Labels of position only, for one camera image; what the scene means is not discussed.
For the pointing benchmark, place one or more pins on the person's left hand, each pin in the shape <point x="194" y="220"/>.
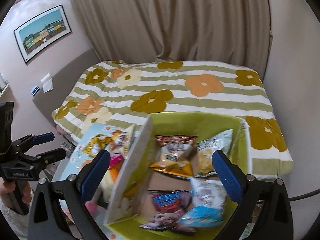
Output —
<point x="8" y="187"/>

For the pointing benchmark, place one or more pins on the beige curtain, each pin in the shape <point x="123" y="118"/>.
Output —
<point x="140" y="31"/>

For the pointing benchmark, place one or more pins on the red orange snack bag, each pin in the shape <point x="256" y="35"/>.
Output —
<point x="174" y="155"/>

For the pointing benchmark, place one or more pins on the blue item on headboard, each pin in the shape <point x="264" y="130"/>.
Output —
<point x="35" y="90"/>

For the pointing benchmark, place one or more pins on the white fuzzy sleeve forearm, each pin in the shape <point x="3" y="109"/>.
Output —
<point x="18" y="223"/>

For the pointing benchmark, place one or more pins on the green cardboard box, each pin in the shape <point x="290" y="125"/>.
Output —
<point x="131" y="204"/>

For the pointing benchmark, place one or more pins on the white wall shelf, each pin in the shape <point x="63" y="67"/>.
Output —
<point x="3" y="85"/>

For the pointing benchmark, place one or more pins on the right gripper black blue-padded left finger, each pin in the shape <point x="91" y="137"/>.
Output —
<point x="46" y="220"/>

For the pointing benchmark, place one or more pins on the cream orange snack bag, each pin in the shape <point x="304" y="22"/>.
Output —
<point x="108" y="182"/>

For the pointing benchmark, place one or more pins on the dark purple snack bag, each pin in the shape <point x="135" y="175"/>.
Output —
<point x="170" y="207"/>

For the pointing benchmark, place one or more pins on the white and blue snack bag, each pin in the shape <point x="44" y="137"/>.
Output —
<point x="208" y="199"/>

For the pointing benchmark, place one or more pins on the pink white snack bag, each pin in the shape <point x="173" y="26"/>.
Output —
<point x="116" y="161"/>

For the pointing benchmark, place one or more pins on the floral striped bed quilt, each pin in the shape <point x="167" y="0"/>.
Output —
<point x="120" y="94"/>

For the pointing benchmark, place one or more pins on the white blue stick bag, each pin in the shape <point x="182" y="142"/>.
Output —
<point x="122" y="140"/>

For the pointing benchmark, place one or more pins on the framed landscape picture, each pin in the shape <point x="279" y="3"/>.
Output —
<point x="39" y="32"/>

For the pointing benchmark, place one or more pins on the white paper on headboard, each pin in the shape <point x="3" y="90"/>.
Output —
<point x="47" y="83"/>

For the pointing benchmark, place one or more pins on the grey headboard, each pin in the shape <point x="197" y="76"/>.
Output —
<point x="63" y="82"/>

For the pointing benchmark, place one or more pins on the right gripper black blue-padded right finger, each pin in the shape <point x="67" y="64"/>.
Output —
<point x="275" y="217"/>

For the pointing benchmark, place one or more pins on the yellow gold snack bag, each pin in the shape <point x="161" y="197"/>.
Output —
<point x="97" y="143"/>

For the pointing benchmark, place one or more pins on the white green chip bag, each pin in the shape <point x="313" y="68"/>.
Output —
<point x="206" y="148"/>

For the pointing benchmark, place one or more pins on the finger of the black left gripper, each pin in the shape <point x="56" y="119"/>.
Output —
<point x="42" y="160"/>
<point x="29" y="141"/>

